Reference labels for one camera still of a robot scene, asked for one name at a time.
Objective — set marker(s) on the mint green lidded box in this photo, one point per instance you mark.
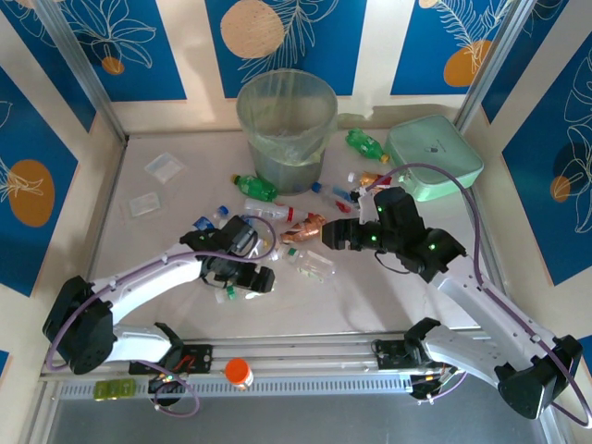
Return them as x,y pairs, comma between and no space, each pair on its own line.
430,152

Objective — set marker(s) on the white bottle red cap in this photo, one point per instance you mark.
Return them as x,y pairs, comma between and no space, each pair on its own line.
268,210

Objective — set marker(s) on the small bottle blue cap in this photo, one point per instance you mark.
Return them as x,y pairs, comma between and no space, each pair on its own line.
202,223

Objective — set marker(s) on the small clear bottle green band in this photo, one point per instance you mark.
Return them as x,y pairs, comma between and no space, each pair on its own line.
229,293

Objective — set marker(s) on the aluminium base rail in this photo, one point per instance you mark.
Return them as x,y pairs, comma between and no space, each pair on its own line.
300,351

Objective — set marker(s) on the crushed green plastic bottle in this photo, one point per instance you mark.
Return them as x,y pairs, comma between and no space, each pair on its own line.
256,187

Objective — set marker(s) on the slim aluminium rail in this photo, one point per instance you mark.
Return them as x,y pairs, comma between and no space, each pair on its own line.
492,263

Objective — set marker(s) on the clear plastic bag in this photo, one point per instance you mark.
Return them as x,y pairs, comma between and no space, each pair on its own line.
144,204
163,167

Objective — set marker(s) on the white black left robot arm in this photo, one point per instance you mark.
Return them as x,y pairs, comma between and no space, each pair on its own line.
148,277

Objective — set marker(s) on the aluminium frame post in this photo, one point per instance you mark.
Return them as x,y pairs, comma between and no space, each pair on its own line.
88,78
497,60

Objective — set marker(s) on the large clear bottle green band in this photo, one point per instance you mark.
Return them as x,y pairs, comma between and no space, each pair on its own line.
314,267

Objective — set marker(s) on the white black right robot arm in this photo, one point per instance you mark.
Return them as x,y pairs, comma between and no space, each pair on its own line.
467,300

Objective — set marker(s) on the orange label bottle white cap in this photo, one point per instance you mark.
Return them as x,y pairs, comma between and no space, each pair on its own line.
370,178

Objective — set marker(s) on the grey mesh waste bin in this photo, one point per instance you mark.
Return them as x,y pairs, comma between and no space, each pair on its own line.
289,180

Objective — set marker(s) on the yellow green block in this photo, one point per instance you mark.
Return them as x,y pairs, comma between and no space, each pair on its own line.
115,389

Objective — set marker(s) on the green translucent bin liner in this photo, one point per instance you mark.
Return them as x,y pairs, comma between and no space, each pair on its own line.
287,102

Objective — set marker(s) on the green Sprite bottle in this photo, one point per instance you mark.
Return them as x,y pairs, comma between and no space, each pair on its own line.
365,142

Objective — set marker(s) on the orange capped pill bottle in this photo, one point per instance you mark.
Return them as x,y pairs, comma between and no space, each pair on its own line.
237,368

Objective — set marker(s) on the blue cap bottle red label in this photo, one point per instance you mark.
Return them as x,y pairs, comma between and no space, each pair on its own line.
330,193

